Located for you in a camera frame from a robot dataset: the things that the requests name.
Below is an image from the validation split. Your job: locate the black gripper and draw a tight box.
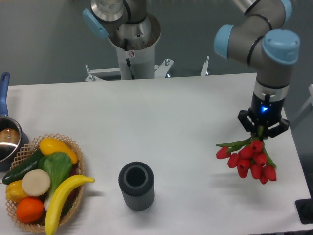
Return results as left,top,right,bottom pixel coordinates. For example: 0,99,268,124
237,82,290,139

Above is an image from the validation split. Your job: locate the red tulip bouquet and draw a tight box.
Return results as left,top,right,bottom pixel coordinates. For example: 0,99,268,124
216,126,277,185

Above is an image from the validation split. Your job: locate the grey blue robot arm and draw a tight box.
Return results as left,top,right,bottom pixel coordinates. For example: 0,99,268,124
214,0,300,140

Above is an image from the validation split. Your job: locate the silver robot base column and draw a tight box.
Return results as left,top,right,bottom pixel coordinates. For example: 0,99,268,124
82,0,161,80

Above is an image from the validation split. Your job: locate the black device at table edge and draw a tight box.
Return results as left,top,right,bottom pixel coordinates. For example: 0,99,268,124
295,199,313,224

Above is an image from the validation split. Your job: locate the dark grey ribbed vase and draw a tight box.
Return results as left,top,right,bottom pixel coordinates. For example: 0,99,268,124
118,162,155,211

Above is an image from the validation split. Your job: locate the green bok choy toy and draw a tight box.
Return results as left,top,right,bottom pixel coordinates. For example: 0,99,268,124
38,152,72,211

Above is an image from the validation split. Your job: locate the yellow squash toy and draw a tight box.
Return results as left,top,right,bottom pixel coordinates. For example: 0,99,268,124
39,138,78,165

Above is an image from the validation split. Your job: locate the yellow plastic banana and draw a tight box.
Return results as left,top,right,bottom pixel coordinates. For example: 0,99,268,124
45,175,95,235

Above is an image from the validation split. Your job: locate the round beige disc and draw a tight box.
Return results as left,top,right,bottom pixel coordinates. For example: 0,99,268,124
22,169,51,197

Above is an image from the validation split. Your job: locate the woven wicker basket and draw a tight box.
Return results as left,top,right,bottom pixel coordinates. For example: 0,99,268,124
6,133,85,234

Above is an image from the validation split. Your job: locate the orange plastic fruit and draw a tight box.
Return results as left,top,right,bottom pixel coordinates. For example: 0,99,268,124
16,197,44,223

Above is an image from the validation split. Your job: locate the dark green cucumber toy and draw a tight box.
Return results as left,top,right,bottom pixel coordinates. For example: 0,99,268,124
2,149,44,185

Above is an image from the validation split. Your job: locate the yellow bell pepper toy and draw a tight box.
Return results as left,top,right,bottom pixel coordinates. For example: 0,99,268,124
6,180,29,203

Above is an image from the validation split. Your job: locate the white metal mounting frame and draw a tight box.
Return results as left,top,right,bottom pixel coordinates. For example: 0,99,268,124
85,56,210,82

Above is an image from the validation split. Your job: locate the black cable on column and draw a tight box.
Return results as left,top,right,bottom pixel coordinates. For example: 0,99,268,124
123,38,135,80

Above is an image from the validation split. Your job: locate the blue handled saucepan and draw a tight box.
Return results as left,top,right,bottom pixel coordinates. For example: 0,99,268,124
0,72,29,172

